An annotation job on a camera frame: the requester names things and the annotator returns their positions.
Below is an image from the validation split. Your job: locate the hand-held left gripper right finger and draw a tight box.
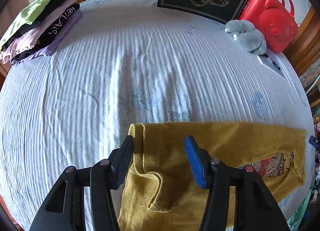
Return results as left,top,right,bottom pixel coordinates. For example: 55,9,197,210
184,136,290,231

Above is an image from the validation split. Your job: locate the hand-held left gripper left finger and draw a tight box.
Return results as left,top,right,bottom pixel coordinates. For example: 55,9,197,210
29,135,134,231

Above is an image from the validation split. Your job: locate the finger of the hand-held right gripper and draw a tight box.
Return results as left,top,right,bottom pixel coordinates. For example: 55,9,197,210
309,135,320,164

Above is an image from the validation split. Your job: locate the mustard sweater with rhinestone print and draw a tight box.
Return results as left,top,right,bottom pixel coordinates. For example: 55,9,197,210
117,122,307,231

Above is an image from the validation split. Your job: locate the stack of folded clothes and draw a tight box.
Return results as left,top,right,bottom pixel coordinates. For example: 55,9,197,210
0,0,88,62
0,0,85,49

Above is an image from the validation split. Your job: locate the black pen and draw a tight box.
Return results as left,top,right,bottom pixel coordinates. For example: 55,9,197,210
262,53,282,71

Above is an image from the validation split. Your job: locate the white card with pen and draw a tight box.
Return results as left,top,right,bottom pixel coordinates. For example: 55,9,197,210
257,52,287,81

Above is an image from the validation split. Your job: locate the grey plush toy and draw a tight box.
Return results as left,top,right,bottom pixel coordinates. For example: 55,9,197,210
224,19,268,54

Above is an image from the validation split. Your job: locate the red bear-face suitcase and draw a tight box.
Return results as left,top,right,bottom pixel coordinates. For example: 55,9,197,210
237,0,299,54

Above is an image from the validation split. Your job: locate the lilac folded garment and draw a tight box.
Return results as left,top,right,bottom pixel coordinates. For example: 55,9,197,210
10,11,83,65

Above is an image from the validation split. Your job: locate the black folded garment white lettering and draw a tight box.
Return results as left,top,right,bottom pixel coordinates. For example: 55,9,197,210
10,3,81,64

